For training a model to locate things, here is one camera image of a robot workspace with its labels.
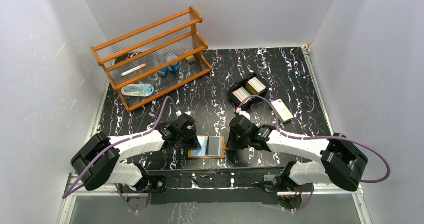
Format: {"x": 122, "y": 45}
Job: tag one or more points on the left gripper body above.
{"x": 191, "y": 137}

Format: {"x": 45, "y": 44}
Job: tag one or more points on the blue packaged item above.
{"x": 138, "y": 90}

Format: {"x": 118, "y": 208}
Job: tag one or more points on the black card tray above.
{"x": 248, "y": 102}

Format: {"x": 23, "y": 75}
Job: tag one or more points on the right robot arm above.
{"x": 331, "y": 160}

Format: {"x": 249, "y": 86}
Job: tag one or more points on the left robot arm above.
{"x": 100, "y": 160}

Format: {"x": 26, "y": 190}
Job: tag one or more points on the small blue block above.
{"x": 163, "y": 72}

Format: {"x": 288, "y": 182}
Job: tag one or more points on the blue white can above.
{"x": 175, "y": 67}

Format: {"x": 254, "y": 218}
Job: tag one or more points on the dark grey card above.
{"x": 214, "y": 146}

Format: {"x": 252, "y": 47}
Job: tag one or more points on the white card stack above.
{"x": 254, "y": 86}
{"x": 240, "y": 95}

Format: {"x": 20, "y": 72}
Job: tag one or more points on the orange card holder wallet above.
{"x": 202, "y": 152}

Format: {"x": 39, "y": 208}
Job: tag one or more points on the small grey yellow block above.
{"x": 190, "y": 59}

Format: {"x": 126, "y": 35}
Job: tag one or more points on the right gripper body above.
{"x": 238, "y": 142}

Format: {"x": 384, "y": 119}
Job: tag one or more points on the white box with red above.
{"x": 282, "y": 111}

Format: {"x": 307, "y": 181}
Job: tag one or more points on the orange wooden shelf rack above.
{"x": 176, "y": 35}

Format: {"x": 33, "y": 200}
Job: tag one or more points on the white pink pen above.
{"x": 126, "y": 73}

